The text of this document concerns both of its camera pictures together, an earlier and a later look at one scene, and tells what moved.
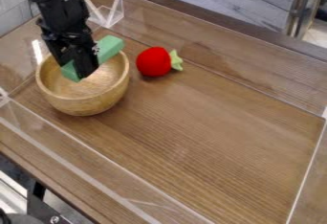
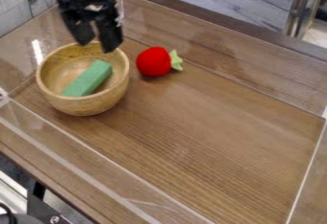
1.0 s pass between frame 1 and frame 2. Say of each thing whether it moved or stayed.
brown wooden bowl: stayed
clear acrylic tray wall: stayed
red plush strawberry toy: stayed
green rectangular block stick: moved
